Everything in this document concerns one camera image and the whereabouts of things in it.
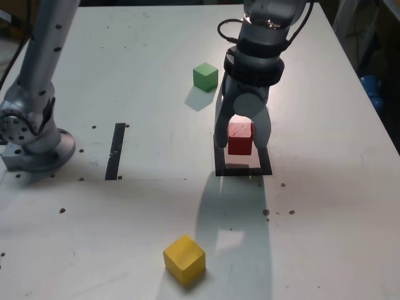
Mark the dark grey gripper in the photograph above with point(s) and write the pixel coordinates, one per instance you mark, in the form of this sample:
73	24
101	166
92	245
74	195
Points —
250	89

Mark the red cube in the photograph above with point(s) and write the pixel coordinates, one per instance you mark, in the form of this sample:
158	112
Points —
240	143

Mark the green cube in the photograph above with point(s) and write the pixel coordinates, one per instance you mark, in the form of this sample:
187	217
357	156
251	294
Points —
204	77

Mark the yellow cube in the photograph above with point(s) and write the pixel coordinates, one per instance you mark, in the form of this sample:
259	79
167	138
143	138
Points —
184	259

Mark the black tape square outline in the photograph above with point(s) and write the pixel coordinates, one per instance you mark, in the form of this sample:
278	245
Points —
225	172

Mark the black tape strip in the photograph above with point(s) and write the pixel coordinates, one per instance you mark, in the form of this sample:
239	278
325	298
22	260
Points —
114	156

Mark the blue cylindrical object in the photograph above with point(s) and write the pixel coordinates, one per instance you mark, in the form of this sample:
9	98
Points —
372	89

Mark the pale draped cloth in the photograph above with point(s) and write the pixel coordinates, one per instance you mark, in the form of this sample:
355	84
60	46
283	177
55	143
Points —
350	28

